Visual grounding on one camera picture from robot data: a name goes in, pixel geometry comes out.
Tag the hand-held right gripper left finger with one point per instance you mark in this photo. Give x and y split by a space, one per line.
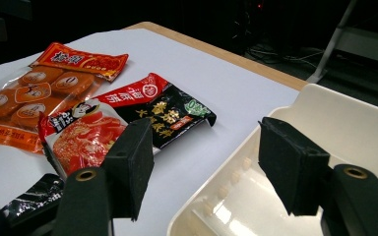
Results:
129 167

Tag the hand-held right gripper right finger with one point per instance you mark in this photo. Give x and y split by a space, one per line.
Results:
292 164

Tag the red and white tomato packet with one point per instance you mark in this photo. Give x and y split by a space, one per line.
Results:
85 137

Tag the red and black seasoning packet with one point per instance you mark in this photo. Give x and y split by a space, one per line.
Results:
170 111

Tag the large orange snack packet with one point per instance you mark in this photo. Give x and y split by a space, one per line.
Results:
46 78

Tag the small black and red packet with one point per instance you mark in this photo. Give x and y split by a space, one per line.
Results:
36 196

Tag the wooden table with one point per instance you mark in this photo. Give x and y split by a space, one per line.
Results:
242 62

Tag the white paper sheet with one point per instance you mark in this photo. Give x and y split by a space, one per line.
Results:
210 82

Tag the white metal stand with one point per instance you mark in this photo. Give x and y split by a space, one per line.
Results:
328 49

